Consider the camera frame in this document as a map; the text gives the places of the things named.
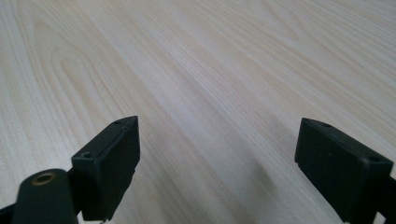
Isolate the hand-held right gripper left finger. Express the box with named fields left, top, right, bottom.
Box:
left=71, top=115, right=141, bottom=222

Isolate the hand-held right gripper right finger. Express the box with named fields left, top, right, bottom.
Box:
left=294, top=117, right=394, bottom=224

